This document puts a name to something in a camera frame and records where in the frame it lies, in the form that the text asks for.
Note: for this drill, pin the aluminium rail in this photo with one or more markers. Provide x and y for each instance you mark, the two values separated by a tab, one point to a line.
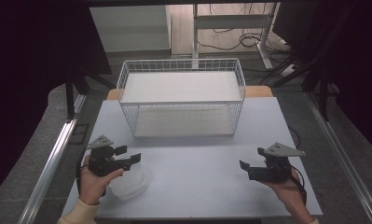
51	165
345	161

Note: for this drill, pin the dark floor plate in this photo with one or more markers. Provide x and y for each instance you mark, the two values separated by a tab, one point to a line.
78	134

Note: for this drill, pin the white power strip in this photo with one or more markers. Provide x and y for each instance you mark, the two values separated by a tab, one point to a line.
288	70

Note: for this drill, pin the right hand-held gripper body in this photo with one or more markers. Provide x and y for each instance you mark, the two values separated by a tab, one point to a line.
272	169

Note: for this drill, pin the dark curtain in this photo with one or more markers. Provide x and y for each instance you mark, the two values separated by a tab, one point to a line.
360	68
28	62

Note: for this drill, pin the black metal stand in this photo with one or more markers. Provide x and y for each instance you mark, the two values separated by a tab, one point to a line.
323	99
70	99

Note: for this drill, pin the white desk frame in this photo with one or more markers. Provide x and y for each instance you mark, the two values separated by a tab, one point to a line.
230	21

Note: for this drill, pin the person's left hand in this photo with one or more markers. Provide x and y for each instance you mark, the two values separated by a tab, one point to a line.
92	186

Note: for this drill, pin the clear plastic container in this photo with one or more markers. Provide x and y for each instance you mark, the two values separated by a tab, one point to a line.
130	185

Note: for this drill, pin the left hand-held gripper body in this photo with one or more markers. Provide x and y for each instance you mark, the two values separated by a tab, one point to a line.
100	158

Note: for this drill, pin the white cabinet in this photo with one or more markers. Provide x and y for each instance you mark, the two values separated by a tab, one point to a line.
129	28

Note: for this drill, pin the wooden table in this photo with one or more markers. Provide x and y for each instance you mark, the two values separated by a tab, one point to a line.
261	91

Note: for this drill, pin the person's right hand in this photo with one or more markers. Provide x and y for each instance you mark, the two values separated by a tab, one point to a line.
287	194

